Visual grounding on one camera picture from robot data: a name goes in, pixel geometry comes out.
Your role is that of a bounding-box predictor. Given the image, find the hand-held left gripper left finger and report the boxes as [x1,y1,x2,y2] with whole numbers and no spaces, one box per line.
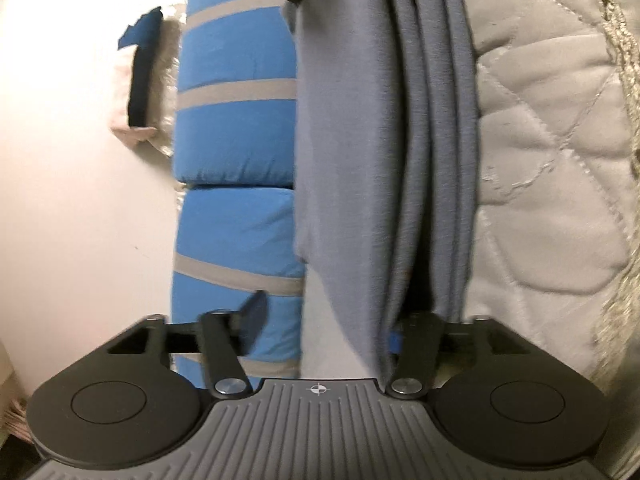
[105,290,268,398]

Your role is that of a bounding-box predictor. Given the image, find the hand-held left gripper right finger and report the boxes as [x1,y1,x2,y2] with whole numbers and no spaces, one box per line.
[388,312,531,400]

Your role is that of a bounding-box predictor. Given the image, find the grey fleece garment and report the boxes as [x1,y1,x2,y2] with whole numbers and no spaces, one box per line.
[291,0,482,382]

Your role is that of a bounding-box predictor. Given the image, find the blue pillow with grey stripes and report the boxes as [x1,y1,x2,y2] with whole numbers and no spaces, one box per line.
[171,0,302,192]
[169,184,307,377]

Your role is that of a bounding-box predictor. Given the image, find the cream floral cloth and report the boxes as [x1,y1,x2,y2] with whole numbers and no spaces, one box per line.
[152,14,190,162]

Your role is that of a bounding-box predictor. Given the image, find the black flat object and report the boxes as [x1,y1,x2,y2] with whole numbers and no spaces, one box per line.
[117,6,165,129]

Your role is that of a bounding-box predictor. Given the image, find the beige cloth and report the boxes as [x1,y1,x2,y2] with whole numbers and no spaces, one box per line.
[109,44,177,150]

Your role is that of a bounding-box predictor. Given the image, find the grey quilted bedspread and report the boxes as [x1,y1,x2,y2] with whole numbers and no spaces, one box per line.
[299,0,640,480]

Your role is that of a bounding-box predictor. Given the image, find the cream lace-edged cloth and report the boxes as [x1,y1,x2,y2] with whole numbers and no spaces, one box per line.
[575,0,640,386]

